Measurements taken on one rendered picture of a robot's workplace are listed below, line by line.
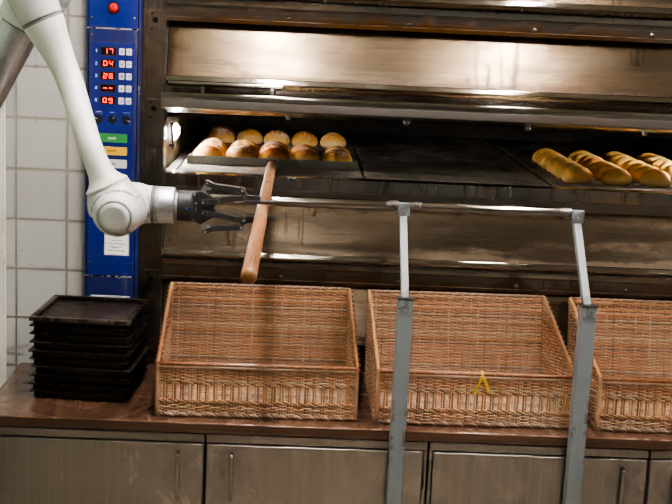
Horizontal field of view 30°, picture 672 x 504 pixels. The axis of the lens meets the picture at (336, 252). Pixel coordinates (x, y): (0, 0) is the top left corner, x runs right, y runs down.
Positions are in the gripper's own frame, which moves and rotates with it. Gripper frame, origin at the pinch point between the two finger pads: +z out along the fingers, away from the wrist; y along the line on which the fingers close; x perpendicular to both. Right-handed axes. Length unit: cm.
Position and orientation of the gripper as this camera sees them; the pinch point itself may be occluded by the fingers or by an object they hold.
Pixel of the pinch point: (261, 209)
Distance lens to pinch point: 304.5
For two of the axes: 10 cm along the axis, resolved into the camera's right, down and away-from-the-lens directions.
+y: -0.5, 9.8, 1.8
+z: 10.0, 0.4, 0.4
